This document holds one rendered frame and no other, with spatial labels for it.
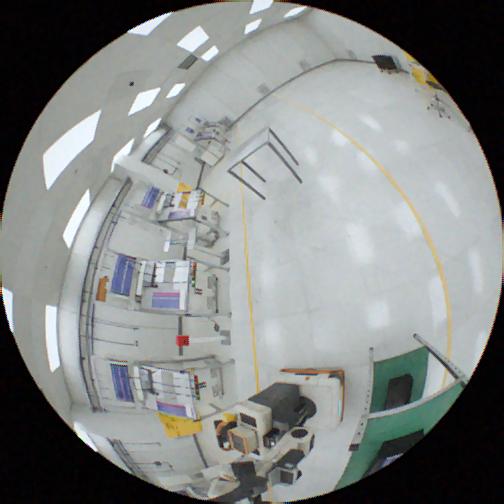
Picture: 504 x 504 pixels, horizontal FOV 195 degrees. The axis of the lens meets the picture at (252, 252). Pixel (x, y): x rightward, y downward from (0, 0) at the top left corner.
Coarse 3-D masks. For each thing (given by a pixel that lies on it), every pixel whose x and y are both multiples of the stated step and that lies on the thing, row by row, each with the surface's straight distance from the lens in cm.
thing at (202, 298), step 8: (200, 272) 247; (200, 280) 243; (208, 280) 252; (192, 288) 234; (200, 288) 240; (208, 288) 249; (192, 296) 232; (200, 296) 238; (208, 296) 246; (192, 304) 230; (200, 304) 236; (208, 304) 244; (176, 312) 254; (184, 312) 224; (200, 312) 235; (208, 312) 242
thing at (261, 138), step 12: (264, 132) 201; (252, 144) 199; (264, 144) 178; (240, 156) 200; (228, 168) 206; (252, 168) 256; (288, 168) 199; (240, 180) 215; (264, 180) 269; (300, 180) 215
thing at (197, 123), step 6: (192, 120) 704; (198, 120) 731; (192, 126) 700; (198, 126) 691; (204, 126) 699; (210, 126) 688; (216, 126) 686; (222, 132) 756; (216, 138) 703; (222, 138) 701
